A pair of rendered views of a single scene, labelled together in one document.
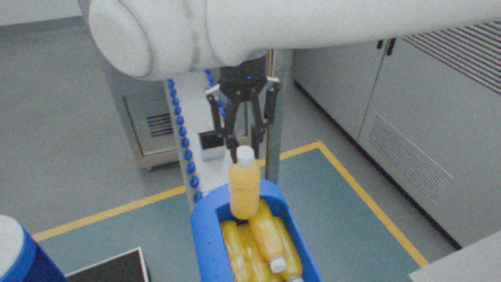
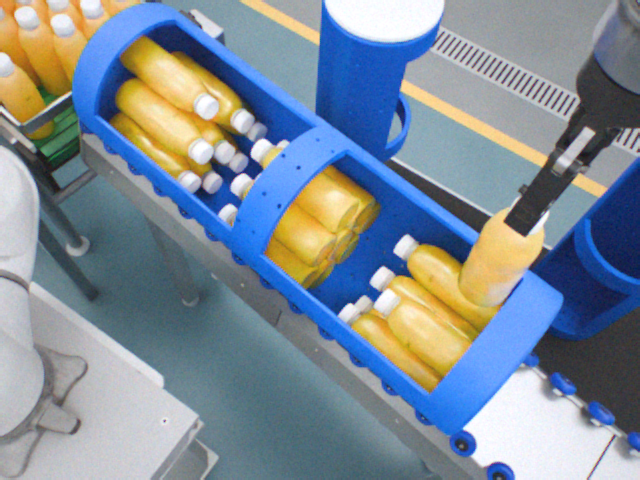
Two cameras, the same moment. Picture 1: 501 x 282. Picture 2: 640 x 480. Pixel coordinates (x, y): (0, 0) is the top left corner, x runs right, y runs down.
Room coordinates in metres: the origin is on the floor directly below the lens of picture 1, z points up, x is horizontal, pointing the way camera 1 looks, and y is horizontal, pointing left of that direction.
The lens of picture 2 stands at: (0.61, -0.38, 2.00)
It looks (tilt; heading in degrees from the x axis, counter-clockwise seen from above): 63 degrees down; 142
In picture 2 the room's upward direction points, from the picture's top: 7 degrees clockwise
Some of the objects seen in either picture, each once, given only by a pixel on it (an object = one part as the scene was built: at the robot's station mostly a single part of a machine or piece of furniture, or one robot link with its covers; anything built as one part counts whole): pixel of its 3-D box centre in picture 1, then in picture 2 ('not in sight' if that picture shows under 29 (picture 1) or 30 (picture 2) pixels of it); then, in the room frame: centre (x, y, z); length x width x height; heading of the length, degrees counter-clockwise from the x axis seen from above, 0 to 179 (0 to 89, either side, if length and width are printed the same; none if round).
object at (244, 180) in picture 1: (244, 184); (501, 254); (0.48, 0.01, 1.34); 0.07 x 0.07 x 0.19
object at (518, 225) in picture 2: (254, 142); (527, 212); (0.48, -0.01, 1.47); 0.03 x 0.01 x 0.07; 17
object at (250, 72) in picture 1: (243, 75); (615, 100); (0.47, 0.01, 1.62); 0.08 x 0.07 x 0.09; 107
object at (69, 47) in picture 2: not in sight; (79, 61); (-0.43, -0.29, 0.99); 0.07 x 0.07 x 0.19
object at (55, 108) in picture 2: not in sight; (102, 76); (-0.40, -0.26, 0.96); 0.40 x 0.01 x 0.03; 107
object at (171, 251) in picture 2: not in sight; (176, 262); (-0.23, -0.28, 0.31); 0.06 x 0.06 x 0.63; 17
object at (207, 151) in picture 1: (212, 144); not in sight; (0.95, 0.15, 1.00); 0.10 x 0.04 x 0.15; 107
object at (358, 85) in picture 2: not in sight; (361, 119); (-0.25, 0.38, 0.59); 0.28 x 0.28 x 0.88
